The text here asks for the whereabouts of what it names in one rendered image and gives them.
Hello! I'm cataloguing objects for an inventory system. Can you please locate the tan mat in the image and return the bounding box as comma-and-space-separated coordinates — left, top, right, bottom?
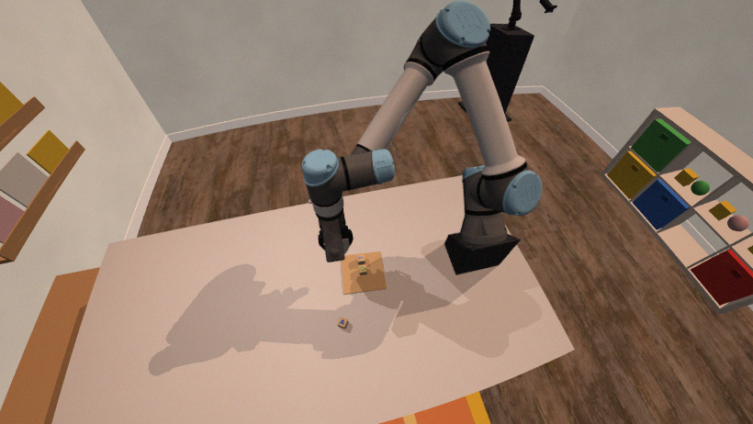
342, 251, 387, 294

